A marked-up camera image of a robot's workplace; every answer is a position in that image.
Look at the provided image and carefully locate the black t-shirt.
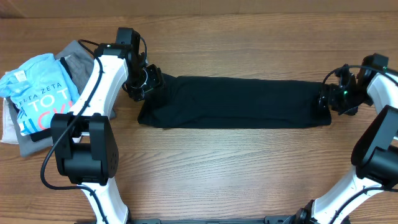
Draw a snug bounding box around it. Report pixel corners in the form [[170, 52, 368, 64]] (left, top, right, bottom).
[[137, 75, 331, 129]]

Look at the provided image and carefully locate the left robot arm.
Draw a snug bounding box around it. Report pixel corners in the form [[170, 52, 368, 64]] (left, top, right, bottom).
[[40, 27, 165, 223]]

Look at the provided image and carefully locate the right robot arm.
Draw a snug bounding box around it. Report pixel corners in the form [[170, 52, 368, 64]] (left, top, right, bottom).
[[283, 54, 397, 224]]

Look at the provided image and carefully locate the grey folded garment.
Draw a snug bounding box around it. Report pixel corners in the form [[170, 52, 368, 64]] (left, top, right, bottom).
[[6, 40, 93, 157]]

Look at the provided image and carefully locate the light blue printed t-shirt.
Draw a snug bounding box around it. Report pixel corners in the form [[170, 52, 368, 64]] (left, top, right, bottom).
[[1, 54, 80, 136]]

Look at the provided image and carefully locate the white folded garment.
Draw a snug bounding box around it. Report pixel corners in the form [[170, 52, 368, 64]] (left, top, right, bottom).
[[1, 98, 18, 144]]

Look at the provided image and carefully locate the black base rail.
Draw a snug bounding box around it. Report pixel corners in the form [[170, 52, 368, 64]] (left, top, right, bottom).
[[131, 215, 295, 224]]

